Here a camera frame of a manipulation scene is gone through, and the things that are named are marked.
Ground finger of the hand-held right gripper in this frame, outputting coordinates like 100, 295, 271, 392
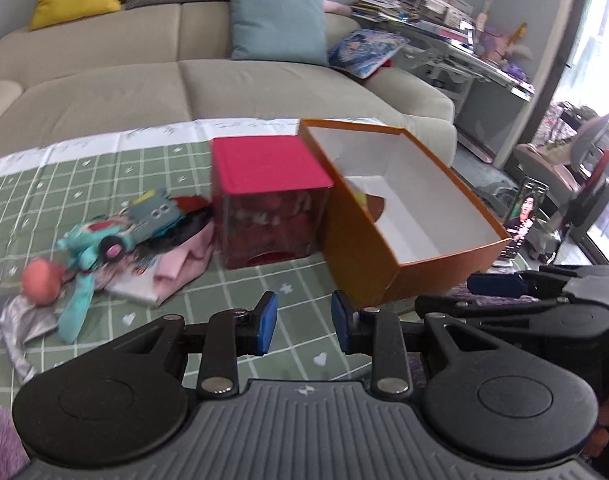
414, 294, 560, 322
467, 266, 570, 302

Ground pink pillow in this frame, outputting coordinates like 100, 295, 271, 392
323, 0, 358, 17

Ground red cube box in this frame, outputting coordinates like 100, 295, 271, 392
210, 135, 334, 270

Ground teal plush toy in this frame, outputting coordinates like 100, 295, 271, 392
57, 217, 135, 343

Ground white desk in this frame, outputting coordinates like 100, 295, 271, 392
374, 12, 536, 163

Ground teal cushion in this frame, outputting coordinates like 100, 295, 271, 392
230, 0, 330, 67

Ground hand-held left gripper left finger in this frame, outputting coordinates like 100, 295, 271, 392
113, 291, 280, 401

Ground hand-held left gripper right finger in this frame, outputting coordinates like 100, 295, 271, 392
331, 290, 505, 401

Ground smartphone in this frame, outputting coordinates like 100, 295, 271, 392
504, 177, 549, 261

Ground beige sofa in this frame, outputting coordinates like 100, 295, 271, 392
0, 0, 458, 167

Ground green checked tablecloth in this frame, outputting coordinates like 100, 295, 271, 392
0, 117, 535, 411

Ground orange ball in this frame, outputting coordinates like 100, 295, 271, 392
22, 257, 65, 306

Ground orange cardboard box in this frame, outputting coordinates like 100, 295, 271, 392
298, 118, 514, 307

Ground pile of books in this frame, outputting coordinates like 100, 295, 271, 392
351, 0, 476, 43

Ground grey and pink chair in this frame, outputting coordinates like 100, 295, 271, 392
514, 110, 609, 263

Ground blue printed cushion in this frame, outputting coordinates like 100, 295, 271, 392
327, 28, 410, 79

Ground pink cloth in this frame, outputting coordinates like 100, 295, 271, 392
152, 222, 216, 306

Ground purple plush toy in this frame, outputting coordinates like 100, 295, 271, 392
477, 25, 530, 78

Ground white printed packet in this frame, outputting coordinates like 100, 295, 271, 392
104, 255, 160, 306

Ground grey plush robot toy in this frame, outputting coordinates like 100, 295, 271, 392
122, 187, 185, 241

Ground red cloth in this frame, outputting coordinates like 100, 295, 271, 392
177, 195, 212, 213

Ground silver cloth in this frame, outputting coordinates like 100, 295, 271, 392
0, 294, 60, 386

